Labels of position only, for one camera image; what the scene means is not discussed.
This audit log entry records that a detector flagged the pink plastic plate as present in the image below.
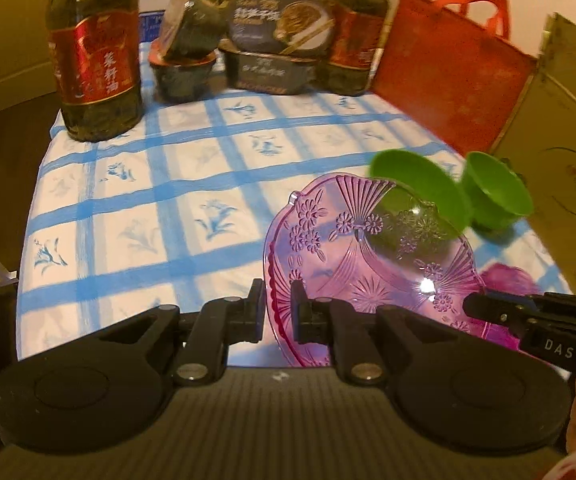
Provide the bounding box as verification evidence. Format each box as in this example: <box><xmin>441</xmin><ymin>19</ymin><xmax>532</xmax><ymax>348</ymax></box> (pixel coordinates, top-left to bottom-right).
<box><xmin>263</xmin><ymin>172</ymin><xmax>488</xmax><ymax>367</ymax></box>
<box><xmin>462</xmin><ymin>262</ymin><xmax>542</xmax><ymax>354</ymax></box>

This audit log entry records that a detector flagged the small green bowl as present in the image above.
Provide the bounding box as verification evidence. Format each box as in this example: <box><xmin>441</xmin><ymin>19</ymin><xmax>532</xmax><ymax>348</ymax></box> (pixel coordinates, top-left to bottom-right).
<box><xmin>459</xmin><ymin>152</ymin><xmax>534</xmax><ymax>231</ymax></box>

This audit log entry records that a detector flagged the large green bowl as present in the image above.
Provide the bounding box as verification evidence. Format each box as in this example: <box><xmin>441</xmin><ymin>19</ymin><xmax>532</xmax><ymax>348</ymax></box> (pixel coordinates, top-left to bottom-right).
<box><xmin>368</xmin><ymin>148</ymin><xmax>472</xmax><ymax>233</ymax></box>

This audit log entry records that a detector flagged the blue checked tablecloth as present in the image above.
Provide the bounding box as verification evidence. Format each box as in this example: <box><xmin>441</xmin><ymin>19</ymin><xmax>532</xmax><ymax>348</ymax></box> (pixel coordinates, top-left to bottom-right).
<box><xmin>16</xmin><ymin>41</ymin><xmax>576</xmax><ymax>369</ymax></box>

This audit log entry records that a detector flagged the cardboard box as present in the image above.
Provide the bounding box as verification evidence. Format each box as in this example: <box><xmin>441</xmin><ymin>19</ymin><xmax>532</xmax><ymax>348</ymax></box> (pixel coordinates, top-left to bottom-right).
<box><xmin>493</xmin><ymin>13</ymin><xmax>576</xmax><ymax>292</ymax></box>

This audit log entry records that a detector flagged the lower dark noodle cup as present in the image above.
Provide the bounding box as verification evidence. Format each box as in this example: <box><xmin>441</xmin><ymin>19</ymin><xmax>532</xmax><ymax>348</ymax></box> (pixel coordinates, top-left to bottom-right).
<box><xmin>148</xmin><ymin>39</ymin><xmax>217</xmax><ymax>103</ymax></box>

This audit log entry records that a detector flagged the black instant meal box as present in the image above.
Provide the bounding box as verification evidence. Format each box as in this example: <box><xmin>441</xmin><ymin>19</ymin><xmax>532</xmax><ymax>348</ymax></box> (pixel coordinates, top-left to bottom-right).
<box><xmin>218</xmin><ymin>39</ymin><xmax>318</xmax><ymax>96</ymax></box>

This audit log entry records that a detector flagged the red tote bag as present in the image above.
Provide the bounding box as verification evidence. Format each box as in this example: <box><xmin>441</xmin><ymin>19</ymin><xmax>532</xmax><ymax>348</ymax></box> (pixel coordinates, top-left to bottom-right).
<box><xmin>370</xmin><ymin>0</ymin><xmax>536</xmax><ymax>154</ymax></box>

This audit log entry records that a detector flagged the right oil bottle red label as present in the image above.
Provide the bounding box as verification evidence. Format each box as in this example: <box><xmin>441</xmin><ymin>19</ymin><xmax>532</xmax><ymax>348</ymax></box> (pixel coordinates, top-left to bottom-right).
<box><xmin>317</xmin><ymin>0</ymin><xmax>390</xmax><ymax>96</ymax></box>

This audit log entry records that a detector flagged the oil bottle red label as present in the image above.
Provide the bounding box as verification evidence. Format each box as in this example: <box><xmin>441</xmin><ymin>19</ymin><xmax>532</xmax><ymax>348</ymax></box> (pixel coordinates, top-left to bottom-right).
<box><xmin>317</xmin><ymin>0</ymin><xmax>390</xmax><ymax>96</ymax></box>
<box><xmin>46</xmin><ymin>0</ymin><xmax>143</xmax><ymax>142</ymax></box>

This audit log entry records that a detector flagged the tilted dark noodle cup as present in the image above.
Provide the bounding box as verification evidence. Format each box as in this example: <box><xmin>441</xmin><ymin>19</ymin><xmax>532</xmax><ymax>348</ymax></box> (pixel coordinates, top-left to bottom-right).
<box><xmin>159</xmin><ymin>0</ymin><xmax>227</xmax><ymax>62</ymax></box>

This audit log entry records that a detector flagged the oval instant rice box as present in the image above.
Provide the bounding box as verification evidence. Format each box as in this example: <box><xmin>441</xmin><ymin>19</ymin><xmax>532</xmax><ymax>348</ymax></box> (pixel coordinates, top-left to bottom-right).
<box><xmin>226</xmin><ymin>0</ymin><xmax>335</xmax><ymax>58</ymax></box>

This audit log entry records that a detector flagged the left oil bottle red label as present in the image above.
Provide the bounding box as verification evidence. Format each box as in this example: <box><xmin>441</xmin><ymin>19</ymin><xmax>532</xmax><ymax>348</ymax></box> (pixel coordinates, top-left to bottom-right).
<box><xmin>46</xmin><ymin>0</ymin><xmax>143</xmax><ymax>142</ymax></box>

